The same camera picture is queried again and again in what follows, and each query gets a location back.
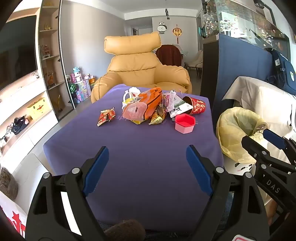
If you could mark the white shelf unit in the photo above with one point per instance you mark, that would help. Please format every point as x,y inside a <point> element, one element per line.
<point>13,111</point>

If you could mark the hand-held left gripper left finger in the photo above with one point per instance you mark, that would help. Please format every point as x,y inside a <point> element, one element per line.
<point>97,169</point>

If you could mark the watermelon ball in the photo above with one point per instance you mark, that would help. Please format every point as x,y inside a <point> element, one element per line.
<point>72,88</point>

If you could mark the pastel toy box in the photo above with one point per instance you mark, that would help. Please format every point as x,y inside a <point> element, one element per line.
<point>83,91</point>

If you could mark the orange snack bag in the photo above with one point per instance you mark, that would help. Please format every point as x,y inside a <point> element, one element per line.
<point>151,102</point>

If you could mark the yellow snack packet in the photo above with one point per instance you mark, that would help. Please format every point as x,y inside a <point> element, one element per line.
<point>137,122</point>

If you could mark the black tank lamp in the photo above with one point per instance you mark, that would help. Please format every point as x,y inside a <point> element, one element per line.
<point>266,9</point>

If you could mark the red paper cup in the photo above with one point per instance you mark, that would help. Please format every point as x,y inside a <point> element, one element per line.
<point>196,105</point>

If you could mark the white dining chair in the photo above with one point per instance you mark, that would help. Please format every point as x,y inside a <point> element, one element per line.
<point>195,61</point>

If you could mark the television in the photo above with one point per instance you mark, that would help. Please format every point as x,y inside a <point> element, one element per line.
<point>16,53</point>

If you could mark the red snack wrapper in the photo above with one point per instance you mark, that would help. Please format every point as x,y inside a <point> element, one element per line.
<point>105,117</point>

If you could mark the purple tablecloth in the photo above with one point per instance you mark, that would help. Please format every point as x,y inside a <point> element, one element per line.
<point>138,157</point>

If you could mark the brown patterned cushion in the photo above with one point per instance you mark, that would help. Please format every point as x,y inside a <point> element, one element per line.
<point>8,185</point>

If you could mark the clear bag with red contents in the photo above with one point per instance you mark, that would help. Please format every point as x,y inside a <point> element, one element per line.
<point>134,112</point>

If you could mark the white printed wrapper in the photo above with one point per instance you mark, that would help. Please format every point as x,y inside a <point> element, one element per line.
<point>180,109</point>

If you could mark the navy backpack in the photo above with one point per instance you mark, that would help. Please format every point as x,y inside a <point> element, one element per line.
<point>283,69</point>

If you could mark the glass display cabinet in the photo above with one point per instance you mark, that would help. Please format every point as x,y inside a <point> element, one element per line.
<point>53,58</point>

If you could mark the yellow leather armchair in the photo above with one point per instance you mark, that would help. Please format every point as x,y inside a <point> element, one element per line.
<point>134,62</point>

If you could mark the white trash bin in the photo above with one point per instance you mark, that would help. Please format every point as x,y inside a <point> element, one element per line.
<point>240,169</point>

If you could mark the fish tank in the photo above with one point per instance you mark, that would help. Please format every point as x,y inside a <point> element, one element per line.
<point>242,23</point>

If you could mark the black ceiling spotlight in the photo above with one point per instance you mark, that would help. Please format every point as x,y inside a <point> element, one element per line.
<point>167,14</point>

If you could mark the pink cartoon packet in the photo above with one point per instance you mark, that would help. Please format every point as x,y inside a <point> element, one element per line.
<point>170,100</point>

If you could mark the black handbag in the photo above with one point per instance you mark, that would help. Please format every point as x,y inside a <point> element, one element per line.
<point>19,125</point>

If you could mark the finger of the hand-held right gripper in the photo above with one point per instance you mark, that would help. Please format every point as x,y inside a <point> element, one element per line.
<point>252,144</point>
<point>275,139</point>

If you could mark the brown fuzzy cloth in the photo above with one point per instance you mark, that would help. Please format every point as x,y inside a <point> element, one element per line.
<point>124,230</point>

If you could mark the red white bag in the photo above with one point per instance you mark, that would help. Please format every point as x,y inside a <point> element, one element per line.
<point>11,220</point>

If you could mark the panda wall clock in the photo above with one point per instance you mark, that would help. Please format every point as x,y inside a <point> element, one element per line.
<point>162,27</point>

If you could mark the black cabinet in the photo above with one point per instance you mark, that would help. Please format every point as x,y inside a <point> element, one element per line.
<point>209,69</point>

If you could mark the pink toy castle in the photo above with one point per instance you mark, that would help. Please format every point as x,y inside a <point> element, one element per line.
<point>76,74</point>

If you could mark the yellow box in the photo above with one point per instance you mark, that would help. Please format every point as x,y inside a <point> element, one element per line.
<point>37,109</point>

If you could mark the teal round device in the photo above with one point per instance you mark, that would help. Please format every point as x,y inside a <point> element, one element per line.
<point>203,32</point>

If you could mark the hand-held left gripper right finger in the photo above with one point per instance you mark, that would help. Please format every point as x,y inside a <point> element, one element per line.
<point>198,169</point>

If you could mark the blue cloth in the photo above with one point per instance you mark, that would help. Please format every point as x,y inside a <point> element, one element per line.
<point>240,62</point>

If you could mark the brown draped chair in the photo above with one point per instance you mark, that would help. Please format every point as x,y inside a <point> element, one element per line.
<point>168,55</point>

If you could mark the noodle wrapper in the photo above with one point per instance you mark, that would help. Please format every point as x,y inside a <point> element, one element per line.
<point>158,115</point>

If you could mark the red hexagonal box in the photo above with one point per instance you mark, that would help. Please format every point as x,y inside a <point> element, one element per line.
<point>185,125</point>

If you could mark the red hanging ornament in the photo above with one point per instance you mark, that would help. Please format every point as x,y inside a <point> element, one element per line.
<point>176,31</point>

